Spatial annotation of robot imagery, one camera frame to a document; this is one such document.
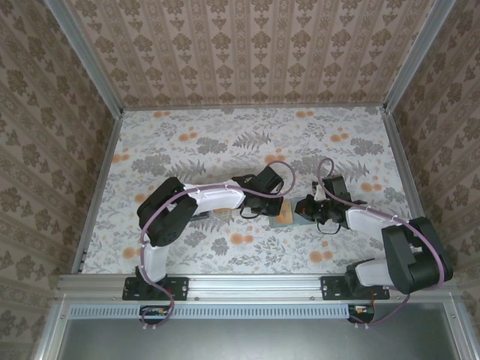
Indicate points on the green card holder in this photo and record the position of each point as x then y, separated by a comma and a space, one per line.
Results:
300, 224

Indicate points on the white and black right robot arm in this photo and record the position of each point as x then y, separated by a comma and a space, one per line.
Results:
371, 221

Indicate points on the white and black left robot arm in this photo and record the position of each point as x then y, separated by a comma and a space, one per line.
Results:
217, 200

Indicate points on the small controller board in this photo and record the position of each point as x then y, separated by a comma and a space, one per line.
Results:
362, 310
157, 311

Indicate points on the grey metal panel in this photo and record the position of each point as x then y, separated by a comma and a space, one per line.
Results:
243, 341

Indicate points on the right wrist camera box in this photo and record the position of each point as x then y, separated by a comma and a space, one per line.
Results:
318, 193

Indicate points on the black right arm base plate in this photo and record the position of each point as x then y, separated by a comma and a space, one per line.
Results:
332, 288

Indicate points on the aluminium side rail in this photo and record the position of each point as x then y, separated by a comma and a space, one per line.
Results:
410, 187
99, 187

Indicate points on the aluminium mounting rail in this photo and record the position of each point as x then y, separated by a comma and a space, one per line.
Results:
255, 287

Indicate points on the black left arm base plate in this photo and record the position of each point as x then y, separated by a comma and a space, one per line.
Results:
178, 288

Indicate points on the aluminium corner post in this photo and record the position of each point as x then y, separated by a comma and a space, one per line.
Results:
416, 56
89, 56

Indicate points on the aluminium frame post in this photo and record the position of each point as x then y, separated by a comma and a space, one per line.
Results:
50, 337
463, 337

